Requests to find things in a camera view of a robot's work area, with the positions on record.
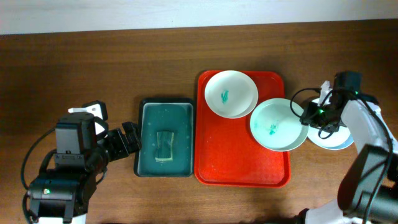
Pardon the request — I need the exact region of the light blue plate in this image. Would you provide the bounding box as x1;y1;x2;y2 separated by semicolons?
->
307;98;355;151

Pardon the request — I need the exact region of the left black cable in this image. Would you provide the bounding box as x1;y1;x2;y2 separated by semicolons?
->
20;126;57;224

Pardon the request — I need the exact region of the red plastic tray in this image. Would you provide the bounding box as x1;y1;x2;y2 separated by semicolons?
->
194;70;291;188

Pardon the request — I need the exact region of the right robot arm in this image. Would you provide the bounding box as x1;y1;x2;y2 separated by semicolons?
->
299;71;397;223

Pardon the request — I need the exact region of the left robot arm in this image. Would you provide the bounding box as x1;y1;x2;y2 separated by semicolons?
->
22;112;141;223

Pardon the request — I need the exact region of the right black cable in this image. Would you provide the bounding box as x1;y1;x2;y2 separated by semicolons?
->
289;88;394;224

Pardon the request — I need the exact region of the light green plate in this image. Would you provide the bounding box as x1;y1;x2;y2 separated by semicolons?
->
249;98;308;152

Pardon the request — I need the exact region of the white plate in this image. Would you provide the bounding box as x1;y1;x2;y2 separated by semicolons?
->
204;70;259;119

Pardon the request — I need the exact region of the black cable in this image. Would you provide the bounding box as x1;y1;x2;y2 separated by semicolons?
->
289;88;394;224
20;126;57;224

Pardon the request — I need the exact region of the green yellow sponge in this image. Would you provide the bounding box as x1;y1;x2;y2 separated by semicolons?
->
155;131;174;162

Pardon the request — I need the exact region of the dark green water tray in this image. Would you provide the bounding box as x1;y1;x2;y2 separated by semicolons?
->
134;98;195;177

